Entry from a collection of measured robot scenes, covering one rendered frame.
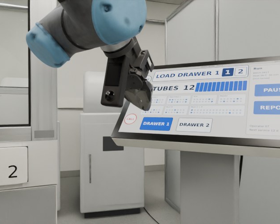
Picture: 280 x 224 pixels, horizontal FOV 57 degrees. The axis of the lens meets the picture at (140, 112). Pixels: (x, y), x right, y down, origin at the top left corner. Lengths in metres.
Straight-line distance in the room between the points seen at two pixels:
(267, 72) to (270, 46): 0.85
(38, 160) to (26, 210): 0.16
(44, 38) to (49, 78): 0.46
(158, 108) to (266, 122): 0.29
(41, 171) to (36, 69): 0.33
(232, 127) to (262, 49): 1.05
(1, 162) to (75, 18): 0.61
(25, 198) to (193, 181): 0.52
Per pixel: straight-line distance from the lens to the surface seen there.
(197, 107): 0.74
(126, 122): 0.79
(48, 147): 0.89
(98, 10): 0.33
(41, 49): 0.45
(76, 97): 4.06
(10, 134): 0.89
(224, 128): 0.69
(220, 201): 0.81
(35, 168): 0.90
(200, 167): 0.80
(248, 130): 0.68
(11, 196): 0.93
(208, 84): 0.80
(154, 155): 4.37
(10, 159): 0.88
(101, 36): 0.35
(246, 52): 1.80
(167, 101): 0.79
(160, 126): 0.73
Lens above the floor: 1.05
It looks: 1 degrees down
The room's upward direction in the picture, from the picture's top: straight up
